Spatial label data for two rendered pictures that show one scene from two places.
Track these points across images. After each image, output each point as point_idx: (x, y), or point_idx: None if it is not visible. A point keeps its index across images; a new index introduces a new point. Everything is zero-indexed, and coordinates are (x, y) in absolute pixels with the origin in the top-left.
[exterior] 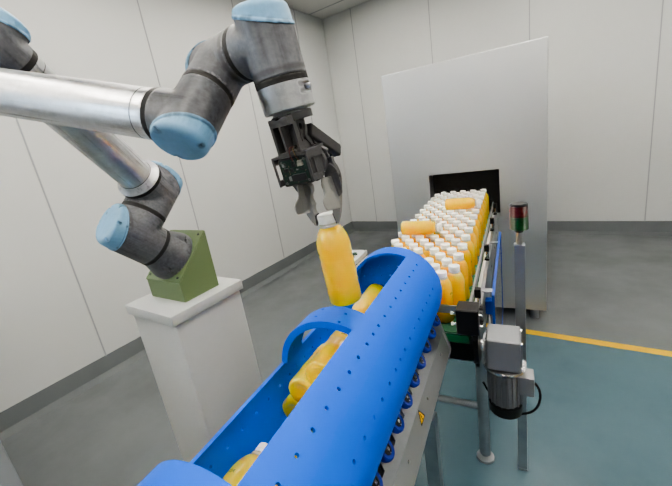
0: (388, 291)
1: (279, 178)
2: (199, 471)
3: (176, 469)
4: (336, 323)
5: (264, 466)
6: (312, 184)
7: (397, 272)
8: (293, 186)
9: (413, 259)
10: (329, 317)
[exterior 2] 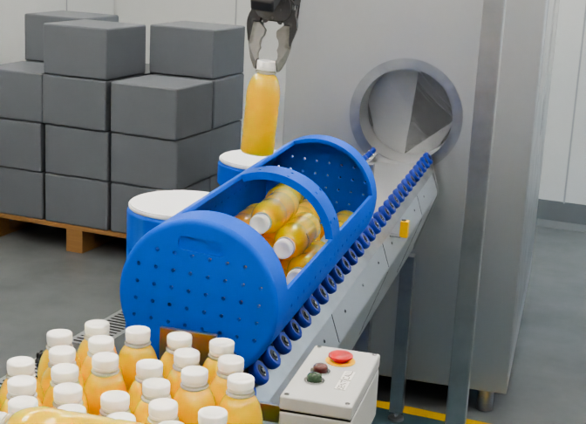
0: (214, 190)
1: (296, 16)
2: (314, 138)
3: (328, 140)
4: (266, 166)
5: (283, 146)
6: (276, 30)
7: (199, 201)
8: (296, 30)
9: (167, 219)
10: (275, 167)
